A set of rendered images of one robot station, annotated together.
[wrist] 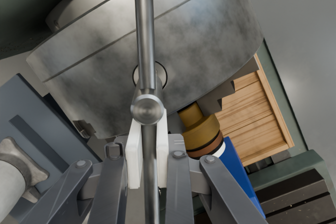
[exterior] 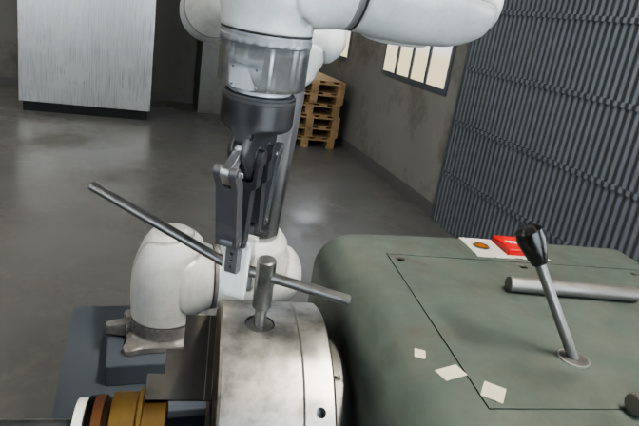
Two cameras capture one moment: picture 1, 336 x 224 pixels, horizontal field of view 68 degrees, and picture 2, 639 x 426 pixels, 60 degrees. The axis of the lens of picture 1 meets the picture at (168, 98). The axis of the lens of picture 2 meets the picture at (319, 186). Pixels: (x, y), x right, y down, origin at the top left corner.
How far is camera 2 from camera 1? 54 cm
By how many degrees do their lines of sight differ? 68
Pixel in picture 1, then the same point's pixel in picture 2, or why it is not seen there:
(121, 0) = (321, 332)
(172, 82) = (246, 332)
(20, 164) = (165, 337)
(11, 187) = (156, 307)
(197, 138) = (125, 399)
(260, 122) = not seen: outside the picture
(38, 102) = not seen: hidden behind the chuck
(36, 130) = not seen: hidden behind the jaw
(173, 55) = (267, 341)
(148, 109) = (267, 260)
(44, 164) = (142, 358)
